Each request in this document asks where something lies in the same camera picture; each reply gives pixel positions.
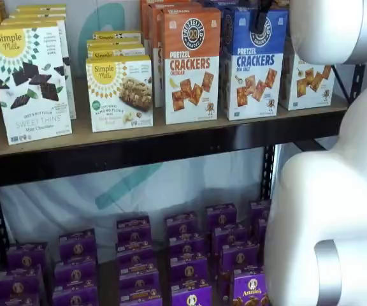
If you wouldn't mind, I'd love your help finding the orange cheddar crackers box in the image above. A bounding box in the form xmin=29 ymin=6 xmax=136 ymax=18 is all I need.
xmin=161 ymin=6 xmax=222 ymax=125
xmin=140 ymin=0 xmax=187 ymax=80
xmin=147 ymin=1 xmax=203 ymax=108

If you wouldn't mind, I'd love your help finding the Simple Mills almond bars box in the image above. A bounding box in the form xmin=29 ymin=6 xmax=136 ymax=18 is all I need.
xmin=87 ymin=37 xmax=143 ymax=48
xmin=85 ymin=54 xmax=154 ymax=133
xmin=85 ymin=43 xmax=147 ymax=61
xmin=92 ymin=30 xmax=142 ymax=41

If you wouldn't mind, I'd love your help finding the black metal shelf frame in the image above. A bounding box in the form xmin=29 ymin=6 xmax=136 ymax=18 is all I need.
xmin=0 ymin=63 xmax=367 ymax=281

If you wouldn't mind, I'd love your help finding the purple Annie's boxes group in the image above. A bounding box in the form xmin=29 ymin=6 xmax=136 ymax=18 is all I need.
xmin=0 ymin=203 xmax=267 ymax=306

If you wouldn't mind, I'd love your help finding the blue sea salt crackers box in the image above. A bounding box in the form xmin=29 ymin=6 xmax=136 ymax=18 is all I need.
xmin=202 ymin=0 xmax=261 ymax=10
xmin=220 ymin=6 xmax=290 ymax=121

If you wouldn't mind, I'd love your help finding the white backdrop sheet teal logo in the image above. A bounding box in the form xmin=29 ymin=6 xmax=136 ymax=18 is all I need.
xmin=0 ymin=0 xmax=275 ymax=252

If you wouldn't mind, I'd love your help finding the purple Annie's box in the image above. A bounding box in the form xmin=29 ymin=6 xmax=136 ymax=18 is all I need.
xmin=255 ymin=219 xmax=269 ymax=243
xmin=249 ymin=200 xmax=272 ymax=224
xmin=0 ymin=293 xmax=41 ymax=306
xmin=164 ymin=212 xmax=199 ymax=238
xmin=119 ymin=285 xmax=162 ymax=306
xmin=168 ymin=234 xmax=204 ymax=261
xmin=54 ymin=261 xmax=97 ymax=289
xmin=116 ymin=242 xmax=155 ymax=268
xmin=0 ymin=266 xmax=45 ymax=297
xmin=219 ymin=244 xmax=261 ymax=275
xmin=116 ymin=216 xmax=152 ymax=243
xmin=205 ymin=205 xmax=238 ymax=232
xmin=58 ymin=229 xmax=97 ymax=263
xmin=119 ymin=266 xmax=159 ymax=291
xmin=169 ymin=257 xmax=209 ymax=284
xmin=52 ymin=286 xmax=99 ymax=306
xmin=171 ymin=280 xmax=213 ymax=306
xmin=211 ymin=224 xmax=248 ymax=252
xmin=230 ymin=272 xmax=271 ymax=306
xmin=6 ymin=242 xmax=50 ymax=272

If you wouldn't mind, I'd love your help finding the wooden shelf board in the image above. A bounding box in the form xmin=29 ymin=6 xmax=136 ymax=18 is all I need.
xmin=0 ymin=76 xmax=350 ymax=159

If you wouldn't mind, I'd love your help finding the Simple Mills Sweet Thins box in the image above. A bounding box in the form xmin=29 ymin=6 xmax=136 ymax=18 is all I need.
xmin=8 ymin=12 xmax=73 ymax=64
xmin=15 ymin=8 xmax=68 ymax=20
xmin=17 ymin=3 xmax=67 ymax=12
xmin=0 ymin=17 xmax=77 ymax=120
xmin=0 ymin=21 xmax=73 ymax=146

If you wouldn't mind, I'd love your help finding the gold honey mustard crackers box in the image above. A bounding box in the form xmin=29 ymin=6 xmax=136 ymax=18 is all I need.
xmin=278 ymin=50 xmax=336 ymax=112

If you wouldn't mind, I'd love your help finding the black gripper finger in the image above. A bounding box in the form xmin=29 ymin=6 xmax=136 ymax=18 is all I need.
xmin=250 ymin=0 xmax=272 ymax=33

